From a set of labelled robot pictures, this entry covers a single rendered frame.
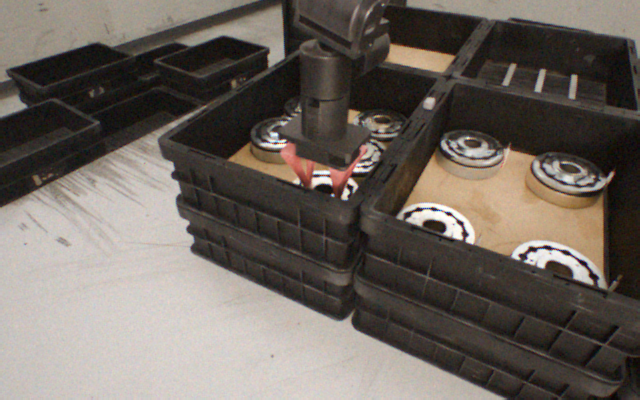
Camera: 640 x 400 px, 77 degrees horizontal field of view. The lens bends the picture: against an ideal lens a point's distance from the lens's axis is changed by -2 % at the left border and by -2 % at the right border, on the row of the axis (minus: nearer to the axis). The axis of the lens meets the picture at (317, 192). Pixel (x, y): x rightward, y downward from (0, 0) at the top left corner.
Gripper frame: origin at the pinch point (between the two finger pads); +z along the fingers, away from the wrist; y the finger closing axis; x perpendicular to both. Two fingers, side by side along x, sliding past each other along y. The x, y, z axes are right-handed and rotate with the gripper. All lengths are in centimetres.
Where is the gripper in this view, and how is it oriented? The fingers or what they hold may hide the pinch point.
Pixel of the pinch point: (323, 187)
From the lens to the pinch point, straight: 56.1
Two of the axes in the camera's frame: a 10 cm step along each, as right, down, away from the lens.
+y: -8.7, -3.2, 3.8
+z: -0.1, 7.7, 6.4
